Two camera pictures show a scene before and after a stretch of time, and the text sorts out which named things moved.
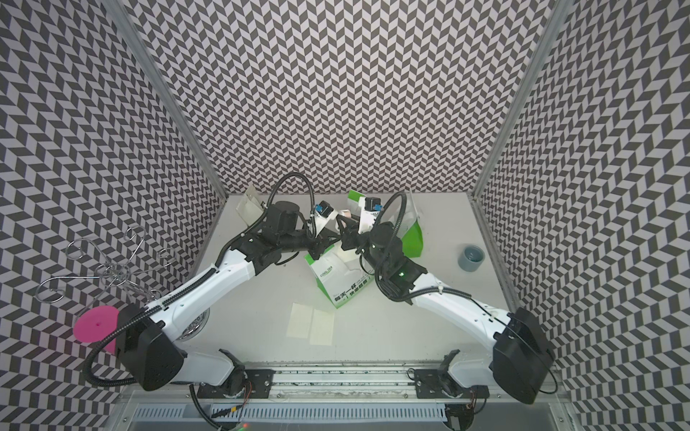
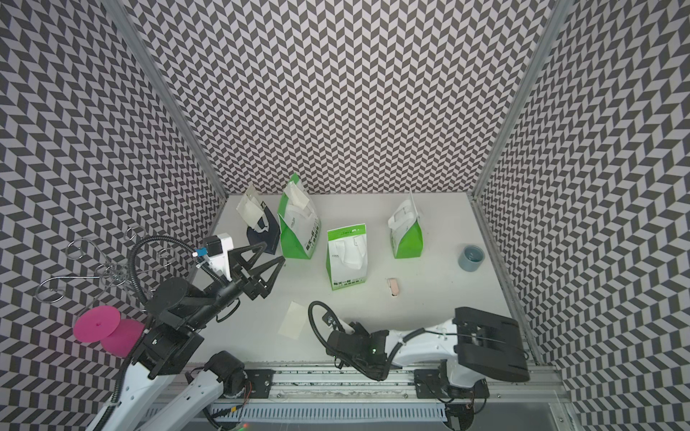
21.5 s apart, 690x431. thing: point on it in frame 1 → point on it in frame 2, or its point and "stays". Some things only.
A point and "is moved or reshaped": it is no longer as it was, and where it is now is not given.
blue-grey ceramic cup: (471, 258) stays
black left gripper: (322, 243) → (260, 285)
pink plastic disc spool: (95, 323) stays
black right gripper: (348, 235) → (358, 329)
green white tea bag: (357, 197) → (347, 256)
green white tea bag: (340, 273) is moved or reshaped
